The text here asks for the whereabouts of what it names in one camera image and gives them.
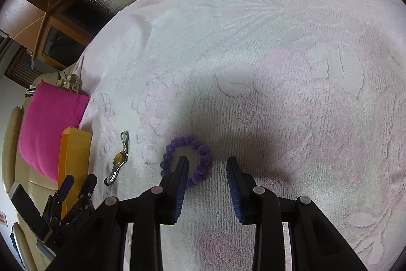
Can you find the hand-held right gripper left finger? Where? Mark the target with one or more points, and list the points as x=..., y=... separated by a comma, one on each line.
x=179, y=191

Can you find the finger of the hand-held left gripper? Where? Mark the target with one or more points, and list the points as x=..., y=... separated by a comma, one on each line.
x=67, y=186
x=87, y=187

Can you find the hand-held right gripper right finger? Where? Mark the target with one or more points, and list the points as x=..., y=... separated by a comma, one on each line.
x=238, y=191

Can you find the orange cardboard box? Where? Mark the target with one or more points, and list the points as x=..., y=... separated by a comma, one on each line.
x=74, y=156

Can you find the silver wristwatch with gold face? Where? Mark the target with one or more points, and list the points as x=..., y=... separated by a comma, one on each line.
x=119, y=158

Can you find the magenta cushion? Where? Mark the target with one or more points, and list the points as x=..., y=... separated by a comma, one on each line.
x=47, y=125

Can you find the patterned crumpled cloth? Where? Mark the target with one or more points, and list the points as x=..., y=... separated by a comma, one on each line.
x=68, y=82

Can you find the white terry towel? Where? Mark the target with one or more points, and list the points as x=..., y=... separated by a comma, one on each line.
x=285, y=67

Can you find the wooden cabinet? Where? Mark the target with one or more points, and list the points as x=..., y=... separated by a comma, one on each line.
x=28, y=20

